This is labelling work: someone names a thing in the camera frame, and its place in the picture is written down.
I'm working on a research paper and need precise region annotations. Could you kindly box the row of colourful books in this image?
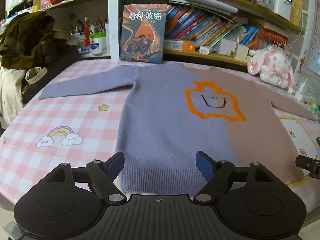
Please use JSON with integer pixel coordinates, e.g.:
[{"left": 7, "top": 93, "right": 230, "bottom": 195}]
[{"left": 164, "top": 4, "right": 259, "bottom": 51}]

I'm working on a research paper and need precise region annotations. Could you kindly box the green yellow eraser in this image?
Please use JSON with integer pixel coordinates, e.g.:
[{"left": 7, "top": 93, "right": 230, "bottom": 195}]
[{"left": 310, "top": 103, "right": 319, "bottom": 114}]

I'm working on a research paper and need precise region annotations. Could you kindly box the wooden bookshelf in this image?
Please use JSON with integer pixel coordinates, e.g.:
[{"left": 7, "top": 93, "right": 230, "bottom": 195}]
[{"left": 108, "top": 0, "right": 307, "bottom": 66}]

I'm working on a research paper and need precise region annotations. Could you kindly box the white card box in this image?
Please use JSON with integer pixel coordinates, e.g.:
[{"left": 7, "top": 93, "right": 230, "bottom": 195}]
[{"left": 217, "top": 38, "right": 237, "bottom": 57}]

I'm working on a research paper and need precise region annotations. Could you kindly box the white tablet on books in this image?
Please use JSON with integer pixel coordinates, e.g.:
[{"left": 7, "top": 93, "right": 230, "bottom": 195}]
[{"left": 186, "top": 0, "right": 239, "bottom": 14}]

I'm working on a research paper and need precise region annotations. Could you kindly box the red orange book set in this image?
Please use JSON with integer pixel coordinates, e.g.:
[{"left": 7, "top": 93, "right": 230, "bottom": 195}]
[{"left": 252, "top": 26, "right": 288, "bottom": 50}]

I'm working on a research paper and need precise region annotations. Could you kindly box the white wristwatch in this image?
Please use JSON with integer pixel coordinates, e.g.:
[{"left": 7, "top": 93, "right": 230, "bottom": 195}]
[{"left": 25, "top": 67, "right": 48, "bottom": 85}]

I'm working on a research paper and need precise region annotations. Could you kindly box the Harry Potter book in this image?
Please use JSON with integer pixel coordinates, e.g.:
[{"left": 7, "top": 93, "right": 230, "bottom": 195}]
[{"left": 120, "top": 3, "right": 167, "bottom": 63}]

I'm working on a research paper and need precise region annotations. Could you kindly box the white orange box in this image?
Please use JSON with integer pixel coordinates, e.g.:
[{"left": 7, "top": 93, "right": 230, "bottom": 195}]
[{"left": 163, "top": 39, "right": 196, "bottom": 52}]

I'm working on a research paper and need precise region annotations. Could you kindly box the small white adapter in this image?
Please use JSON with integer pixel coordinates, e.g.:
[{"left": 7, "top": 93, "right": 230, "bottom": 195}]
[{"left": 199, "top": 46, "right": 213, "bottom": 55}]

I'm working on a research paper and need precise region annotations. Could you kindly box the pink checkered desk mat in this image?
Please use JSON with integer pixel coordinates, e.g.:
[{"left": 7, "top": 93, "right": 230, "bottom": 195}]
[{"left": 1, "top": 60, "right": 319, "bottom": 211}]

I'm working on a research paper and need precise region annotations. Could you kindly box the beige paper box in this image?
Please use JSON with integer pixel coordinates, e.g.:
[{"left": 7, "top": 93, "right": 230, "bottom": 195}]
[{"left": 234, "top": 43, "right": 249, "bottom": 62}]

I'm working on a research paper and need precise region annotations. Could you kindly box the purple and brown knit sweater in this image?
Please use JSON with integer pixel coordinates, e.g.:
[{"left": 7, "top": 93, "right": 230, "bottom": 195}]
[{"left": 40, "top": 63, "right": 315, "bottom": 196}]

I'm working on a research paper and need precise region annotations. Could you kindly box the white pen holder jar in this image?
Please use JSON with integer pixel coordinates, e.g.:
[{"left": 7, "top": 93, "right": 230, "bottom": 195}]
[{"left": 89, "top": 31, "right": 107, "bottom": 55}]

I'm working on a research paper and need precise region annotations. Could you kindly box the white pink plush bunny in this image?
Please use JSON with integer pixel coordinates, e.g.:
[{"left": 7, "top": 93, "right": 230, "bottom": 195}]
[{"left": 247, "top": 45, "right": 295, "bottom": 89}]

